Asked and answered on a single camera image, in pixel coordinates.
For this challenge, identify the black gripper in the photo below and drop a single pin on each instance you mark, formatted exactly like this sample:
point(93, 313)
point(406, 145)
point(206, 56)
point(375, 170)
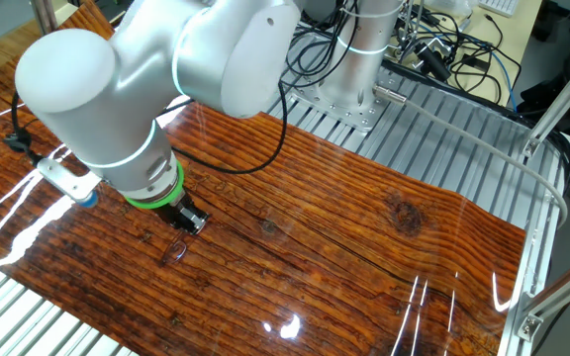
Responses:
point(172, 210)

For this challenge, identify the thin dark-framed glasses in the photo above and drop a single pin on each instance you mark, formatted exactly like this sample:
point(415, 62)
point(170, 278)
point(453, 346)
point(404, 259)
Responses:
point(176, 252)

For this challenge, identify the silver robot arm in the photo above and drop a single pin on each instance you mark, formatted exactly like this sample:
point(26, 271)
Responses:
point(92, 114)

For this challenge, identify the glossy wood-grain mat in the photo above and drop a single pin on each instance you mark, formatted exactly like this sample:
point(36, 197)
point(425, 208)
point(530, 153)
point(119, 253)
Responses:
point(314, 222)

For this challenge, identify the black clamp device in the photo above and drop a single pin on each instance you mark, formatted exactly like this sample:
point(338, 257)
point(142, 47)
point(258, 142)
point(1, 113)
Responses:
point(433, 62)

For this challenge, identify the beige desk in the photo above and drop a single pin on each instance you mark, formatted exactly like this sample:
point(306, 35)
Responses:
point(517, 44)

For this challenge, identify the white keyboard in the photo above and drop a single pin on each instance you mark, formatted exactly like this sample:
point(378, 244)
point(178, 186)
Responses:
point(500, 6)

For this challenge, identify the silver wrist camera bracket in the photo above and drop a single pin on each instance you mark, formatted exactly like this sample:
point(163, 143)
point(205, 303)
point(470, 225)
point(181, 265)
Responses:
point(65, 179)

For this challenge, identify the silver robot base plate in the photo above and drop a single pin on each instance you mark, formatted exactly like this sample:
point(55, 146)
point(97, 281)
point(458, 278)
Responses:
point(364, 118)

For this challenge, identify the aluminium frame post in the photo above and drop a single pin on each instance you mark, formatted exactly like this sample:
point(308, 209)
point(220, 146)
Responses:
point(562, 99)
point(562, 292)
point(43, 15)

